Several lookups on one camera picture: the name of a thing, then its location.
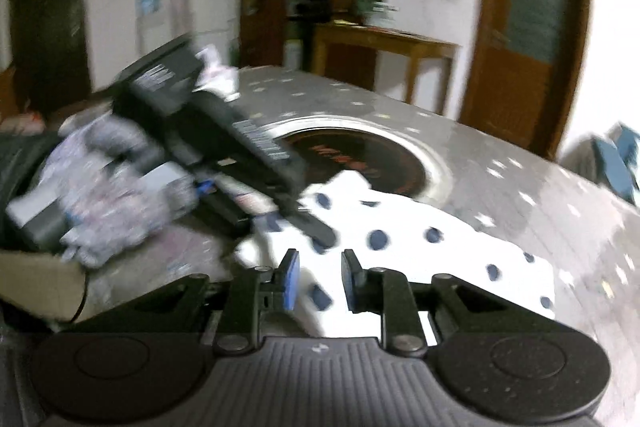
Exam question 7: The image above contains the white navy polka-dot garment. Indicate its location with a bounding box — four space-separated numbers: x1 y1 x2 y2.
235 170 555 337

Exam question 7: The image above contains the round black induction cooktop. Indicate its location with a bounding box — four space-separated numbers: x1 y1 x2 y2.
283 129 430 196

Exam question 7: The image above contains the white refrigerator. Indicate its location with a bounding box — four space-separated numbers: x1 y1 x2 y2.
182 0 234 64

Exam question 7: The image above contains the wooden side table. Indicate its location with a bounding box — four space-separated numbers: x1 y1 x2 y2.
310 22 460 116

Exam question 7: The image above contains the grey star-pattern tablecloth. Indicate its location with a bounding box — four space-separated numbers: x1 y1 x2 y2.
202 68 639 426

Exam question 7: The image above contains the cardboard box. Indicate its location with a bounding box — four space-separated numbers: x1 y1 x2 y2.
0 251 88 322

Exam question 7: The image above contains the blue sofa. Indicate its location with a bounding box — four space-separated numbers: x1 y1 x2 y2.
560 124 639 207

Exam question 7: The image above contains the brown wooden door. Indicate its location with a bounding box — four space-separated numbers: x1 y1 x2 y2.
459 0 591 159

